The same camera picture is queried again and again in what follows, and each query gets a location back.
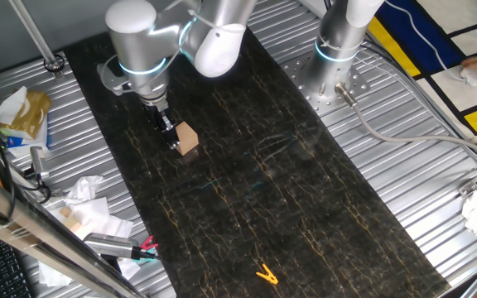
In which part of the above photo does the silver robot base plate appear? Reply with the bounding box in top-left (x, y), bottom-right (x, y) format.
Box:
top-left (282, 51), bottom-right (372, 118)

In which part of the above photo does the aluminium pole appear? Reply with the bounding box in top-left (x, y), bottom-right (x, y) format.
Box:
top-left (8, 0), bottom-right (65, 79)

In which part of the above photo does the white power strip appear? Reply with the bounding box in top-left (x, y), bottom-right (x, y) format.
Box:
top-left (460, 67), bottom-right (477, 88)

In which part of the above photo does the blue and white tissue pack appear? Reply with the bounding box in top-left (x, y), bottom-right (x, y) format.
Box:
top-left (0, 118), bottom-right (51, 158)

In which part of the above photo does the aluminium frame beam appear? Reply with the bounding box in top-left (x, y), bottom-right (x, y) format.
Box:
top-left (0, 163), bottom-right (148, 298)

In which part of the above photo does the small silver camera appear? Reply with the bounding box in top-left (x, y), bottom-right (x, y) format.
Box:
top-left (29, 146), bottom-right (51, 181)

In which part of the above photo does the yellow clothespin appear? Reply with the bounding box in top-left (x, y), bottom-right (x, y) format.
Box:
top-left (255, 263), bottom-right (279, 286)

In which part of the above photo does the black marble pattern mat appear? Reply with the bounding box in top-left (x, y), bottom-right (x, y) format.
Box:
top-left (63, 3), bottom-right (451, 298)

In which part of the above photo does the thin cable bundle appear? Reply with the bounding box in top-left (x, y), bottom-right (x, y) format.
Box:
top-left (360, 39), bottom-right (477, 166)

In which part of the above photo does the crumpled white tissue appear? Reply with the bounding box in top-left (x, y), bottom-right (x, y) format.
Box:
top-left (63, 175), bottom-right (104, 206)

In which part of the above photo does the white paper sheet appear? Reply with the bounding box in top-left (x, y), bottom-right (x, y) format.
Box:
top-left (37, 196), bottom-right (141, 287)

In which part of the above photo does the thin white cable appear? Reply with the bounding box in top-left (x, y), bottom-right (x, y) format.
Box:
top-left (385, 0), bottom-right (467, 82)

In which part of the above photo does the small wooden block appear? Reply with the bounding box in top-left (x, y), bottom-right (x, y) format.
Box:
top-left (62, 215), bottom-right (83, 233)

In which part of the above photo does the red clip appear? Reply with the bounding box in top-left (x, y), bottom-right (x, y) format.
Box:
top-left (139, 234), bottom-right (160, 252)

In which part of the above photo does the colour block pattern cloth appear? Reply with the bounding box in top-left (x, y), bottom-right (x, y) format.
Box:
top-left (366, 0), bottom-right (477, 137)

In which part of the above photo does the white tissue sheet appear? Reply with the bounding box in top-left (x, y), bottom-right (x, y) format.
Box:
top-left (0, 85), bottom-right (29, 126)

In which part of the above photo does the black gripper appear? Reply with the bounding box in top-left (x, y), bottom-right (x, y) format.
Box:
top-left (145, 105), bottom-right (182, 151)

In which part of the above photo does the thick grey cable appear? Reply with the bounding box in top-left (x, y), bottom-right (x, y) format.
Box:
top-left (334, 81), bottom-right (477, 165)

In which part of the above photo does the light wooden cube block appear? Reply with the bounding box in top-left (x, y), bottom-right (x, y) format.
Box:
top-left (174, 121), bottom-right (200, 157)

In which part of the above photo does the teal clip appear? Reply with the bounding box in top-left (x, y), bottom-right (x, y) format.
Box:
top-left (134, 243), bottom-right (159, 263)

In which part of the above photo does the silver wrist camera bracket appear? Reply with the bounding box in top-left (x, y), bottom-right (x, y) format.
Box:
top-left (96, 61), bottom-right (134, 97)

